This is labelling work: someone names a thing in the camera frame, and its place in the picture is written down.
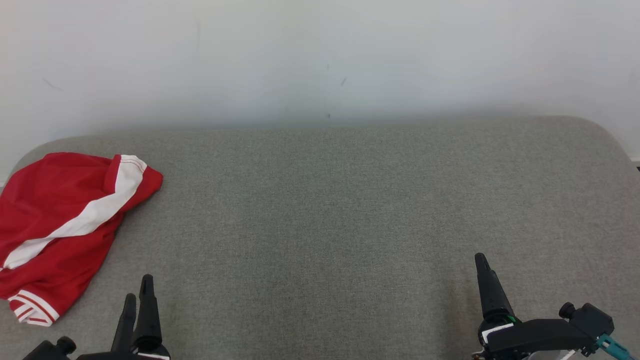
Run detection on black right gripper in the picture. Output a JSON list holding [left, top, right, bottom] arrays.
[[474, 253, 597, 360]]

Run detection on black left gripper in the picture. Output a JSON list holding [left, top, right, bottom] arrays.
[[75, 274, 171, 360]]

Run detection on red jersey shirt white sleeves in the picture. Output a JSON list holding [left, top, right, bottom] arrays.
[[0, 152, 164, 328]]

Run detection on black cable with teal plug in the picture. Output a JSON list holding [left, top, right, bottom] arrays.
[[596, 334, 636, 360]]

